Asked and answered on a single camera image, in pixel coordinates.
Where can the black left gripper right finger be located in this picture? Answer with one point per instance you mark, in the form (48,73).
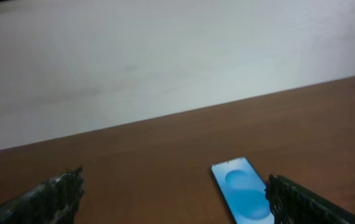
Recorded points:
(291,203)

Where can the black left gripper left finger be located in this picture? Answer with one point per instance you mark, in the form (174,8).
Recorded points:
(55,200)

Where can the blue Galaxy smartphone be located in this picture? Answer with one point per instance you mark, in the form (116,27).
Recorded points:
(243,191)

